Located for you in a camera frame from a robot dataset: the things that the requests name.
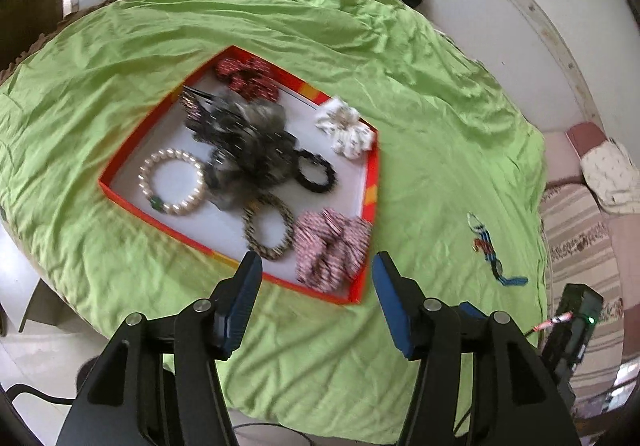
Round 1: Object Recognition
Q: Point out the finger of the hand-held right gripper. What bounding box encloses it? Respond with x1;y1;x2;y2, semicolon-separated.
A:
459;302;490;325

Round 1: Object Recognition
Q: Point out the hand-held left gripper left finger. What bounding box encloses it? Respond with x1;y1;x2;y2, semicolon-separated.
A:
56;251;264;446

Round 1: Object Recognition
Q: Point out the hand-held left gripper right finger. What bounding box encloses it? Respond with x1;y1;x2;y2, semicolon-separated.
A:
372;251;583;446

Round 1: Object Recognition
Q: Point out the leopard print hair tie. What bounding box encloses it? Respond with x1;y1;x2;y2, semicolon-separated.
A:
242;192;296;261

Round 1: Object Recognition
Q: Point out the red and white striped scrunchie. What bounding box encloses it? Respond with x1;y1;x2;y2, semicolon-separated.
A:
293;209;372;291

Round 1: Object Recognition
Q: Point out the red box with white inside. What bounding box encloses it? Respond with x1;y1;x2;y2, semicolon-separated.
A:
98;44;381;307

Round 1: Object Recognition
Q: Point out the black hair tie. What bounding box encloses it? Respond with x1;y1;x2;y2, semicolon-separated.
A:
292;149;337;195

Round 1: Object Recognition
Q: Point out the grey fuzzy scrunchie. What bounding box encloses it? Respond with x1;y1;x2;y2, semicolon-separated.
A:
207;96;302;211

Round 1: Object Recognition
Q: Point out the white pearl bracelet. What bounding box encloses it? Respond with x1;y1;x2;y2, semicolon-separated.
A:
138;148;207;218

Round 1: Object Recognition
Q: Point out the white printed scrunchie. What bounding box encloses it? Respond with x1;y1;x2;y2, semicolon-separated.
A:
315;97;377;160

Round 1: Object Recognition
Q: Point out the dark patterned scrunchie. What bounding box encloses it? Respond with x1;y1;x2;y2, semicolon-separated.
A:
179;88;261;147

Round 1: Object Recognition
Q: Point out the black hair clip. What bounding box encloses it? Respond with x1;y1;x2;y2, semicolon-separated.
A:
181;84;236;107

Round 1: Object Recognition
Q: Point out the dark red striped scrunchie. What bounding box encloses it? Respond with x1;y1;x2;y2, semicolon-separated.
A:
215;58;279;101

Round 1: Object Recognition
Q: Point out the striped patterned sofa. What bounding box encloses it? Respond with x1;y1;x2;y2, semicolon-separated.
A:
537;122;640;407

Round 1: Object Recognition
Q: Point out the white cushion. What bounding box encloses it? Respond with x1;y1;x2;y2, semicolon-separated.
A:
580;140;640;215

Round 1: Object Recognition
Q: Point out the green blanket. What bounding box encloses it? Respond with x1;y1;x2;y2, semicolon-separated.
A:
0;0;548;444

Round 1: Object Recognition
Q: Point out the red and white striped cable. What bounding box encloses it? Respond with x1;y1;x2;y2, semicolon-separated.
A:
524;312;574;338

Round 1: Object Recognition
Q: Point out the blue striped strap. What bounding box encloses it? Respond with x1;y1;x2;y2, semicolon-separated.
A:
466;212;529;287

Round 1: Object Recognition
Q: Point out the red bead bracelet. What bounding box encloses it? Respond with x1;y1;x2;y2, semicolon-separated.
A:
472;225;495;255

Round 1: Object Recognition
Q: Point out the black cable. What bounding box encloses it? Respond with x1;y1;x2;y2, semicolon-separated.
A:
0;382;78;408

